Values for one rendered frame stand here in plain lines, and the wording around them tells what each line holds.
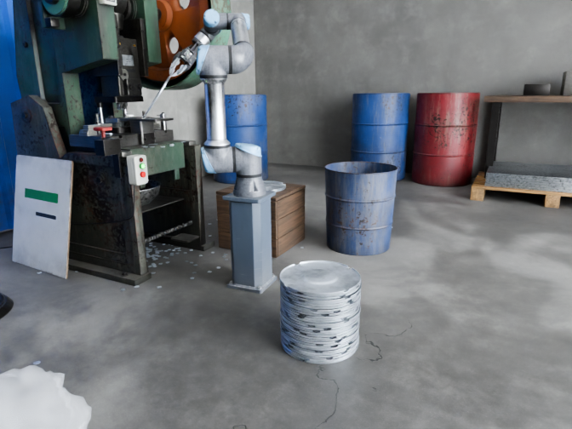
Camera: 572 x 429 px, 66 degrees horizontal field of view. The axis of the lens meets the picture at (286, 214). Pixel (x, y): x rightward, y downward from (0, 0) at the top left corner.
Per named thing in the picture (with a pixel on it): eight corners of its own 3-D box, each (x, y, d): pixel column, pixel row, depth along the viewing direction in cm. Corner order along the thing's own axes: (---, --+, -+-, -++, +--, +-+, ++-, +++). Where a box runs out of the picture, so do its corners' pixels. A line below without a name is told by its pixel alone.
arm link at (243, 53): (259, 53, 179) (248, 6, 212) (231, 53, 177) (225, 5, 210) (258, 79, 187) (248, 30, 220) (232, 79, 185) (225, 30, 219)
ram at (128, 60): (148, 95, 232) (142, 36, 224) (126, 96, 219) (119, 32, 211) (124, 95, 240) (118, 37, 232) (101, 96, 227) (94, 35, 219)
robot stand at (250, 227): (277, 278, 221) (276, 191, 208) (260, 294, 204) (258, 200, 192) (244, 272, 228) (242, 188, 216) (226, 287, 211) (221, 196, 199)
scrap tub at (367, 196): (400, 239, 277) (405, 163, 264) (382, 261, 241) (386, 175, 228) (337, 231, 295) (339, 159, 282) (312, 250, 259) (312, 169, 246)
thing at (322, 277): (326, 257, 177) (326, 254, 177) (377, 282, 154) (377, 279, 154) (265, 273, 162) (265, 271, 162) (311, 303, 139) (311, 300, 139)
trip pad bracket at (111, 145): (124, 178, 207) (120, 135, 202) (108, 181, 199) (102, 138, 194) (115, 176, 210) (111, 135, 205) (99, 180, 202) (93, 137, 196)
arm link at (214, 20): (226, 8, 206) (225, 18, 217) (202, 7, 205) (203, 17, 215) (227, 25, 206) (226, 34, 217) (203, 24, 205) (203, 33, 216)
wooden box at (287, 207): (305, 238, 280) (305, 185, 270) (277, 258, 247) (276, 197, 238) (251, 230, 298) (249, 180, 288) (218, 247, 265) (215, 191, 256)
